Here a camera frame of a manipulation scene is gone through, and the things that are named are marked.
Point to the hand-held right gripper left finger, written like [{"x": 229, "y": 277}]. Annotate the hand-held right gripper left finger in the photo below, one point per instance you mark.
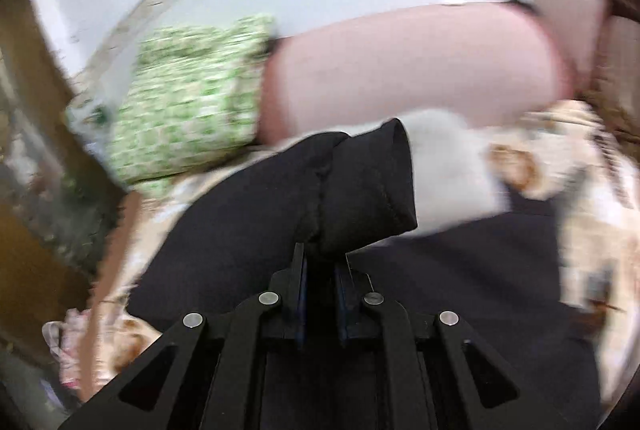
[{"x": 300, "y": 305}]

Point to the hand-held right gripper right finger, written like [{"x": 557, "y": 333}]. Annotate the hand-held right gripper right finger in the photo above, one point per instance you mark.
[{"x": 343, "y": 305}]

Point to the black garment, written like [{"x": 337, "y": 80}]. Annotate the black garment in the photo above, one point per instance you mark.
[{"x": 240, "y": 220}]

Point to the white cloth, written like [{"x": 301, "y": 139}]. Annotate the white cloth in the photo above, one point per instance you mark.
[{"x": 450, "y": 164}]

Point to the green patterned pillow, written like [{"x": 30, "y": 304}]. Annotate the green patterned pillow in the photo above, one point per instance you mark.
[{"x": 185, "y": 104}]

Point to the pink patterned cloth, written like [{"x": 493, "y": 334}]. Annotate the pink patterned cloth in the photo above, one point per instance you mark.
[{"x": 65, "y": 350}]

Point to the pink pillow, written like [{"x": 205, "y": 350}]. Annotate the pink pillow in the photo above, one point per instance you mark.
[{"x": 400, "y": 69}]

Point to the floral printed bedsheet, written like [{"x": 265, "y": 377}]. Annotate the floral printed bedsheet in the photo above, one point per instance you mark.
[{"x": 585, "y": 210}]

